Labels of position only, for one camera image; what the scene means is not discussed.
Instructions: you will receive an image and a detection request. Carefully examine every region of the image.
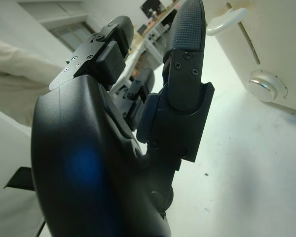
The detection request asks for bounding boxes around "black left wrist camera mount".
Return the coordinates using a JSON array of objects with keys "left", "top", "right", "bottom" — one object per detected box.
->
[{"left": 3, "top": 166, "right": 36, "bottom": 191}]

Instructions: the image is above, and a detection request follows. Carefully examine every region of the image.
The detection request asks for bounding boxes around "cream two-slot toaster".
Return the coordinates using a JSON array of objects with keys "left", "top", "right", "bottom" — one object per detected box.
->
[{"left": 206, "top": 0, "right": 296, "bottom": 117}]

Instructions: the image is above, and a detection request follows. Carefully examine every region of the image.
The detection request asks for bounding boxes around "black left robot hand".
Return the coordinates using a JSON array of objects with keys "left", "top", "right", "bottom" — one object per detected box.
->
[{"left": 31, "top": 0, "right": 216, "bottom": 237}]

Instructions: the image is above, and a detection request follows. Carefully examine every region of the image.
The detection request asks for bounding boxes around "chrome toaster knob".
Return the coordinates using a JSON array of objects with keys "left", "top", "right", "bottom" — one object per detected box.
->
[{"left": 246, "top": 70, "right": 288, "bottom": 102}]

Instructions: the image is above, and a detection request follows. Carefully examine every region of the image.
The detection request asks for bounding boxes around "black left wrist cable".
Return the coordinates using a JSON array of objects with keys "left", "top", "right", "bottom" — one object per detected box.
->
[{"left": 37, "top": 219, "right": 46, "bottom": 237}]

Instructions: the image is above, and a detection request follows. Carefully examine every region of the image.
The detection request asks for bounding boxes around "grey window frame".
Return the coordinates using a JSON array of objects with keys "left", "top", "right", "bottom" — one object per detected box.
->
[{"left": 40, "top": 14, "right": 97, "bottom": 53}]

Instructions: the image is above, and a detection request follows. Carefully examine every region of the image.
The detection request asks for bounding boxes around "black wall poster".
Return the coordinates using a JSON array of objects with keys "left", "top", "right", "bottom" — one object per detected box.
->
[{"left": 140, "top": 0, "right": 164, "bottom": 19}]

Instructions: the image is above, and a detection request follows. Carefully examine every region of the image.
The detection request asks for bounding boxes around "person in cream clothing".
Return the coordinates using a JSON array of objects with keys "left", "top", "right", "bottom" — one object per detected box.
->
[{"left": 0, "top": 23, "right": 63, "bottom": 127}]

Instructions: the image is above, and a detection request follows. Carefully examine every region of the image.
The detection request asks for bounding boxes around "cream toaster lever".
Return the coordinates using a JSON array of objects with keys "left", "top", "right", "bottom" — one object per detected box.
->
[{"left": 206, "top": 7, "right": 249, "bottom": 37}]

